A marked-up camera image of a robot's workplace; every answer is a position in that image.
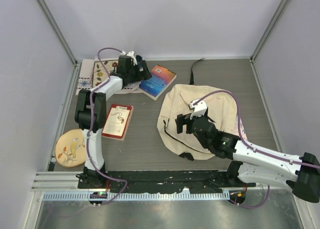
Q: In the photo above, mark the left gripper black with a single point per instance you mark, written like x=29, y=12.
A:
x=140, y=75

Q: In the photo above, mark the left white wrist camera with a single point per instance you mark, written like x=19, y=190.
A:
x=131, y=54

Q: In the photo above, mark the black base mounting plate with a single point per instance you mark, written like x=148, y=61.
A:
x=163, y=181

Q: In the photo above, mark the floral square ceramic plate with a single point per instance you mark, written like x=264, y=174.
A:
x=99, y=73

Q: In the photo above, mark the floral pastel notebook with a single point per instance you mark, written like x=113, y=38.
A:
x=239, y=128

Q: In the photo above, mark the round wooden bird coaster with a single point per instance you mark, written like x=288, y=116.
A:
x=70, y=149

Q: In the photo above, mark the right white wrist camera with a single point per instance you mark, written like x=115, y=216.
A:
x=198, y=107

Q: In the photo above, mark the cream canvas backpack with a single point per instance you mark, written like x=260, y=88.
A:
x=222, y=110

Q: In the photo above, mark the blue sunset paperback book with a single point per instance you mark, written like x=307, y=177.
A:
x=158, y=83

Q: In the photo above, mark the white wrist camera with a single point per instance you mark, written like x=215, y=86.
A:
x=198, y=107
x=131, y=54

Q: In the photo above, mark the white patterned placemat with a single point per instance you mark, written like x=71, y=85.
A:
x=85, y=78

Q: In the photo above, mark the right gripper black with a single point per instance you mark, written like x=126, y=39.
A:
x=181, y=120

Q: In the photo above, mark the red white paperback book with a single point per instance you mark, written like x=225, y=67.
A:
x=117, y=121

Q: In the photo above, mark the dark blue ceramic mug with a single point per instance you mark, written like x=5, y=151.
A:
x=138, y=58

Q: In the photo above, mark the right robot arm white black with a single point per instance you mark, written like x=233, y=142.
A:
x=255, y=164

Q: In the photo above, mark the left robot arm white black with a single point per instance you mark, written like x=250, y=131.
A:
x=91, y=115

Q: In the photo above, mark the slotted grey cable duct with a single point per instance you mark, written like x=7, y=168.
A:
x=92, y=196

